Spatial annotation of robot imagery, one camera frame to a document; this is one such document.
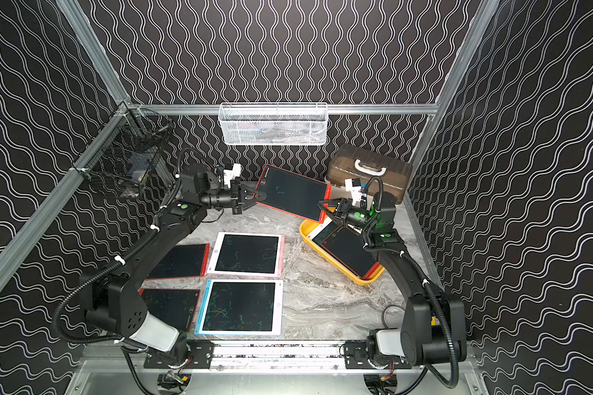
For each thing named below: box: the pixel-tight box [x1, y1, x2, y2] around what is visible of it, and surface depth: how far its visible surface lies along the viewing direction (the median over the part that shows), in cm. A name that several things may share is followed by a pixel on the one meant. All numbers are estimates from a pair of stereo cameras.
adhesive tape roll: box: [382, 304, 407, 330], surface depth 84 cm
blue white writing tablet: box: [194, 278, 284, 336], surface depth 84 cm
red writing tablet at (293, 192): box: [255, 163, 332, 224], surface depth 77 cm
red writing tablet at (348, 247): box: [321, 226, 381, 279], surface depth 99 cm
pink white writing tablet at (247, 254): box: [206, 232, 285, 279], surface depth 98 cm
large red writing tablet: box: [138, 288, 201, 332], surface depth 86 cm
